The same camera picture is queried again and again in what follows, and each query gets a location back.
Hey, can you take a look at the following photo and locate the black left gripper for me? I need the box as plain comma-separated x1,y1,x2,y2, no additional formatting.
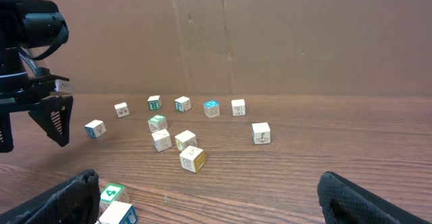
0,0,74,153

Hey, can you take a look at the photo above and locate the wooden block blue side right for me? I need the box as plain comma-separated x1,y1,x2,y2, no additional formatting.
252,122,271,144

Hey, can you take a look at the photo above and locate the wooden block blue side left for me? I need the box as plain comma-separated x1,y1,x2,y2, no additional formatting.
85,119,107,138

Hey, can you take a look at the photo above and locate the green top block letter L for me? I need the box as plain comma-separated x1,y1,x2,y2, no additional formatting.
148,115,168,132

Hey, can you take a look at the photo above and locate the brown cardboard backdrop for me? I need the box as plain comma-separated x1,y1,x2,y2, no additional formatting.
45,0,431,95

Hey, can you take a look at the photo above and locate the plain wooden block far left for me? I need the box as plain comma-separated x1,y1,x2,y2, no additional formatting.
114,102,130,118

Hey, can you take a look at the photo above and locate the wooden block blue side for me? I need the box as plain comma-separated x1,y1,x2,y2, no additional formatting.
252,122,271,144
85,119,107,138

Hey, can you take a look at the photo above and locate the wooden block oval drawing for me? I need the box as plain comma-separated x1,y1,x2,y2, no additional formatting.
175,130,198,151

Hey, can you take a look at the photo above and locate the wooden block green letter side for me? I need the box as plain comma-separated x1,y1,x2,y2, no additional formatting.
147,95,161,111

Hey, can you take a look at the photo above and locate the wooden block teal side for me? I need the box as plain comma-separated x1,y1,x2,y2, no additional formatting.
175,96,192,112

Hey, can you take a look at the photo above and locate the wooden block black drawing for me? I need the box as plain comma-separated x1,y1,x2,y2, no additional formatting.
232,99,246,116

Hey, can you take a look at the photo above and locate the green top block number 4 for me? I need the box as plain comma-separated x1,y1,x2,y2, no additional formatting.
99,184,130,209

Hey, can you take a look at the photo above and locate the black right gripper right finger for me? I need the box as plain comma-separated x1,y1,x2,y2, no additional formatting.
317,171,431,224

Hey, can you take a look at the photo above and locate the wooden block yellow side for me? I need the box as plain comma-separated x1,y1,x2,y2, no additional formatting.
180,146,206,173

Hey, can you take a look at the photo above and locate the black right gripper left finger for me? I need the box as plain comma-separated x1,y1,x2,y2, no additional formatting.
1,169,101,224

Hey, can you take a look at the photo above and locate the blue top wooden block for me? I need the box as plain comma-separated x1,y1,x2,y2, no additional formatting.
203,100,220,118

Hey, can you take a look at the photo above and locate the wooden block diamond drawing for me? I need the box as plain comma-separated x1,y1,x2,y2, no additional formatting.
152,129,173,152

